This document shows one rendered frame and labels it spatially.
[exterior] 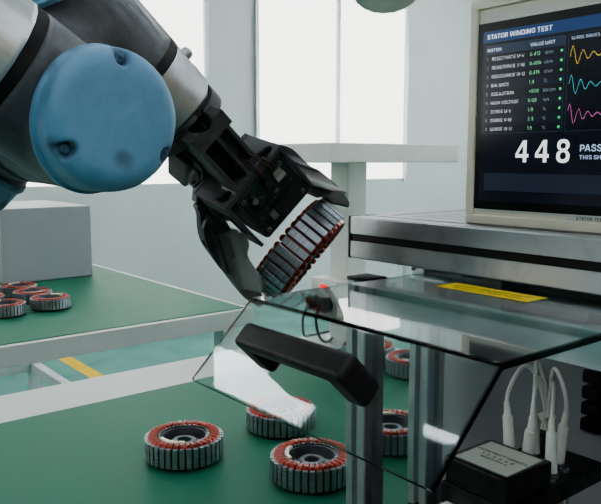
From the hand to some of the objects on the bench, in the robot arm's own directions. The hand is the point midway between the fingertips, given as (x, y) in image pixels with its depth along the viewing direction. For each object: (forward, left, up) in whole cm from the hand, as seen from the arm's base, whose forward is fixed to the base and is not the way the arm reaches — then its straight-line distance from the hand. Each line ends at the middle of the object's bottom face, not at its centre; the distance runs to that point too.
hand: (299, 252), depth 72 cm
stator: (+8, +30, -35) cm, 46 cm away
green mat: (+25, +27, -36) cm, 51 cm away
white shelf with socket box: (+64, +46, -38) cm, 88 cm away
